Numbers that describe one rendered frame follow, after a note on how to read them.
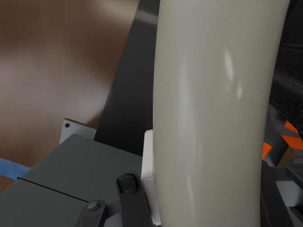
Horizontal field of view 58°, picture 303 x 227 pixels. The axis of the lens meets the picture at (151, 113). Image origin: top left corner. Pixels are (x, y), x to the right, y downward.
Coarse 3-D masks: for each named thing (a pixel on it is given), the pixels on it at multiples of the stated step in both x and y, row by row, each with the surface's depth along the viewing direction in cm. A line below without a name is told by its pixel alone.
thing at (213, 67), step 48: (192, 0) 6; (240, 0) 5; (288, 0) 6; (192, 48) 6; (240, 48) 6; (192, 96) 6; (240, 96) 6; (192, 144) 6; (240, 144) 6; (192, 192) 7; (240, 192) 7
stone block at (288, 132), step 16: (288, 32) 82; (288, 48) 76; (288, 64) 71; (272, 80) 77; (288, 80) 66; (272, 96) 72; (288, 96) 62; (272, 112) 73; (288, 112) 59; (288, 128) 61; (288, 144) 71
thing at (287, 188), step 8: (272, 168) 13; (280, 168) 13; (280, 176) 13; (280, 184) 12; (288, 184) 12; (296, 184) 12; (280, 192) 13; (288, 192) 12; (296, 192) 12; (288, 200) 13; (296, 200) 12
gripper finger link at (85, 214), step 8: (96, 200) 14; (104, 200) 13; (88, 208) 13; (96, 208) 13; (104, 208) 13; (80, 216) 13; (88, 216) 12; (96, 216) 12; (104, 216) 13; (80, 224) 12; (88, 224) 12; (96, 224) 12
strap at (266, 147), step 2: (264, 142) 107; (264, 144) 107; (266, 144) 107; (268, 144) 107; (264, 146) 108; (266, 146) 108; (268, 146) 107; (270, 146) 107; (264, 148) 108; (266, 148) 108; (268, 148) 108; (270, 148) 108; (264, 150) 108; (266, 150) 108; (268, 150) 108; (262, 152) 108; (264, 152) 108; (266, 152) 108; (262, 154) 109; (264, 154) 109; (262, 156) 109; (262, 158) 109
